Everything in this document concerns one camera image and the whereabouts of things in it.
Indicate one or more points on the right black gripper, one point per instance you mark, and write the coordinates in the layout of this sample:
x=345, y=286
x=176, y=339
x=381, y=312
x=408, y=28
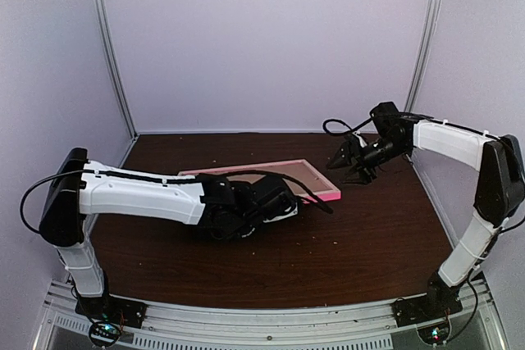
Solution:
x=366, y=171

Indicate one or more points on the light wooden picture frame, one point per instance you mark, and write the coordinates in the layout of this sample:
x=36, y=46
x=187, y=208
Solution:
x=332, y=195

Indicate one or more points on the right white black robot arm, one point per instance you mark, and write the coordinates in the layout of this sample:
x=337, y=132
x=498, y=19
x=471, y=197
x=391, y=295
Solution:
x=496, y=171

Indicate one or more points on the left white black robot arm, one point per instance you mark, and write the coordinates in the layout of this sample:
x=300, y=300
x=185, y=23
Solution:
x=82, y=187

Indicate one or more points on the left round controller board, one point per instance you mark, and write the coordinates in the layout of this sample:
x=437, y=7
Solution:
x=104, y=334

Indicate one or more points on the round controller board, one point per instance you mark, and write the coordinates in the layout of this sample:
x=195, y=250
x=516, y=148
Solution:
x=435, y=334
x=104, y=334

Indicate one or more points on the right round controller board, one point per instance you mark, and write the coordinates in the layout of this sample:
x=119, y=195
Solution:
x=435, y=334

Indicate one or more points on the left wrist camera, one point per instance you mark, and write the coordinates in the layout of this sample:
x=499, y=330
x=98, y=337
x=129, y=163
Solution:
x=279, y=198

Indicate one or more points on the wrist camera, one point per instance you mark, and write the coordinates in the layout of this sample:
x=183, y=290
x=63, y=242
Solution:
x=384, y=116
x=279, y=198

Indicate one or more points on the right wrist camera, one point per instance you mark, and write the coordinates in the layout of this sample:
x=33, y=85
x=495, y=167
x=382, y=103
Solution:
x=384, y=116

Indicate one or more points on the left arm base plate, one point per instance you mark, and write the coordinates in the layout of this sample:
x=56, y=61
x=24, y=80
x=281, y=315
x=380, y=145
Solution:
x=118, y=311

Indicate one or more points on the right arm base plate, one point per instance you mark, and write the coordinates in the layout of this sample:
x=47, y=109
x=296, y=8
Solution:
x=417, y=310

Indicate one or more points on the right aluminium corner post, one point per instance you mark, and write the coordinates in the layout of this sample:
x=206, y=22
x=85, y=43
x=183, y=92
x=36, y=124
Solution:
x=428, y=31

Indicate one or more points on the aluminium corner post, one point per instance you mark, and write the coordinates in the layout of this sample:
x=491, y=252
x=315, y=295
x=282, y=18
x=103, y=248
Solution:
x=428, y=31
x=112, y=67

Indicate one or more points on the left aluminium corner post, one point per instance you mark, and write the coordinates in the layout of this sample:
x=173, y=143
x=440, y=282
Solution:
x=112, y=67

